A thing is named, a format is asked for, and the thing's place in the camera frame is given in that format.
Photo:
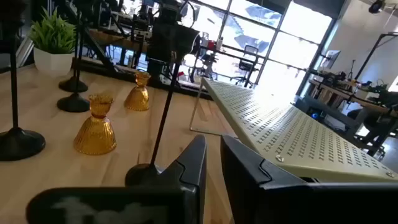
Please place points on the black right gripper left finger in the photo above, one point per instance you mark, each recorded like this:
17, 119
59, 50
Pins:
194, 161

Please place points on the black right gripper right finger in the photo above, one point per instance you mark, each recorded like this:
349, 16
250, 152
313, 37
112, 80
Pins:
248, 186

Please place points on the amber glass candle holder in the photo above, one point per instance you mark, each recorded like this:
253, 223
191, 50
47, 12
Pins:
137, 98
94, 133

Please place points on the tall black metal candlestick holder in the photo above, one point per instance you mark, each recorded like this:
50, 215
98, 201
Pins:
73, 104

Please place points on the black computer tower blue lights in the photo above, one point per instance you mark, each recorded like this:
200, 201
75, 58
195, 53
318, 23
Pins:
314, 115

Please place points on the black office chair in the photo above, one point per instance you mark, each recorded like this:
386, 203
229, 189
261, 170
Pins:
247, 65

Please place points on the grey metal bench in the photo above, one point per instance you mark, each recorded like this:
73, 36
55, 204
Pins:
339, 116

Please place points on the wooden workbench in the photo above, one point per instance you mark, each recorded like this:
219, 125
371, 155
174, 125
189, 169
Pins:
357, 100

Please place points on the computer monitor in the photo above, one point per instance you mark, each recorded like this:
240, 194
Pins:
331, 59

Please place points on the green plant in white pot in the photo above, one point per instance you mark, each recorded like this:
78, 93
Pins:
53, 62

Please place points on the black ceiling spotlight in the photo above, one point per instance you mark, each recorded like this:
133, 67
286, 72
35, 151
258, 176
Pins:
376, 6

